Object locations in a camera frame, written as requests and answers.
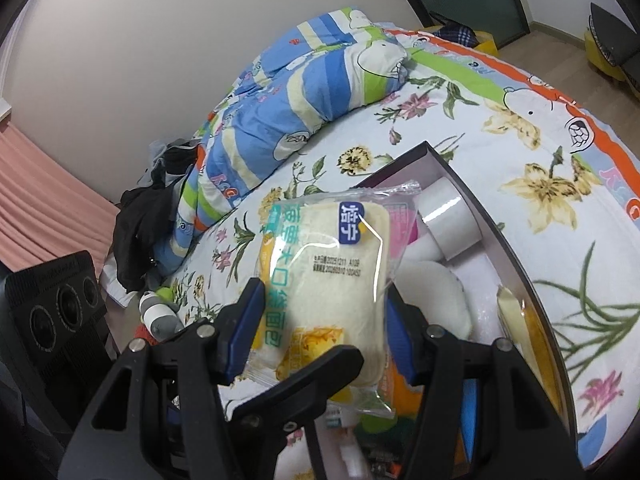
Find grey striped plush toy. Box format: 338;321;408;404
139;287;186;342

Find yellow clear packet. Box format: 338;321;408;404
496;285;544;387

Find pink curtain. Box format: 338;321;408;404
0;122;122;272

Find pink foam pad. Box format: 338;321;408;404
390;210;422;252

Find black box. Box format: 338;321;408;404
345;141;583;480

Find white tape roll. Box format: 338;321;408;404
415;177;484;261

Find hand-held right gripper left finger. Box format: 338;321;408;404
64;277;267;480

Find white rounded pad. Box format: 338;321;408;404
399;257;474;341

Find plaid bag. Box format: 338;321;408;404
430;12;482;47

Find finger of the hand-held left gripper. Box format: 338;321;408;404
227;344;365;480

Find bread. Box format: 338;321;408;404
247;180;426;418

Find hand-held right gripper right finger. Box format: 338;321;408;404
385;290;588;480

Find black clothing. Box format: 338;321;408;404
112;142;202;294

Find yellow stool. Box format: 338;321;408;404
474;30;499;55
584;2;640;92

